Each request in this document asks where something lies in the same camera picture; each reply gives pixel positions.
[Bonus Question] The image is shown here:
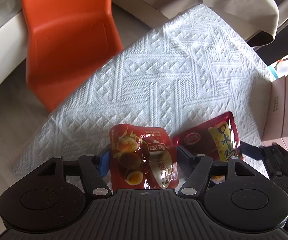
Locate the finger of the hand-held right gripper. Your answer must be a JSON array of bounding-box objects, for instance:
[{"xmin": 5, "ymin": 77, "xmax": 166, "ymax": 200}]
[{"xmin": 239, "ymin": 141, "xmax": 272, "ymax": 162}]

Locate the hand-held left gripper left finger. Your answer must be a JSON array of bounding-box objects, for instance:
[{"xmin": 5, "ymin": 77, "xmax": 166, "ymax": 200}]
[{"xmin": 35, "ymin": 146, "xmax": 112, "ymax": 197}]

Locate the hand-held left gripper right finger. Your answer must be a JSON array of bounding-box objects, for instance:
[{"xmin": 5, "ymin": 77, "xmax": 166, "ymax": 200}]
[{"xmin": 176, "ymin": 145, "xmax": 255, "ymax": 197}]

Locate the red packet with yellow picture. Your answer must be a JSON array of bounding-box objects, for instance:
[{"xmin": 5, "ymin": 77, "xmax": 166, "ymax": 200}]
[{"xmin": 171, "ymin": 111, "xmax": 245, "ymax": 184}]

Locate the red egg snack packet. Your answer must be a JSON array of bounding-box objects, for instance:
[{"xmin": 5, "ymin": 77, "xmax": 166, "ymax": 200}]
[{"xmin": 109, "ymin": 124, "xmax": 179, "ymax": 190}]

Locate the pink cardboard box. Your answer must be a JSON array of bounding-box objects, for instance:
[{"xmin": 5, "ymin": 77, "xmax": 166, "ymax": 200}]
[{"xmin": 261, "ymin": 75, "xmax": 288, "ymax": 162}]

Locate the white textured tablecloth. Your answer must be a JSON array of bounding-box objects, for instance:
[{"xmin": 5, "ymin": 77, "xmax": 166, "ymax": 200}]
[{"xmin": 12, "ymin": 4, "xmax": 275, "ymax": 188}]

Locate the teal plastic basin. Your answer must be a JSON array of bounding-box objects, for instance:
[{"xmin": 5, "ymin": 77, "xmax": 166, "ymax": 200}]
[{"xmin": 269, "ymin": 66, "xmax": 279, "ymax": 80}]

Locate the orange plastic chair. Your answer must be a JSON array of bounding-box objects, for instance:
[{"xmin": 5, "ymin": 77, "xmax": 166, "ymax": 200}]
[{"xmin": 19, "ymin": 0, "xmax": 124, "ymax": 113}]

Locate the beige cloth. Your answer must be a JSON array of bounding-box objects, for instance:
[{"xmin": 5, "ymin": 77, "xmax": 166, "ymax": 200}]
[{"xmin": 200, "ymin": 0, "xmax": 278, "ymax": 44}]

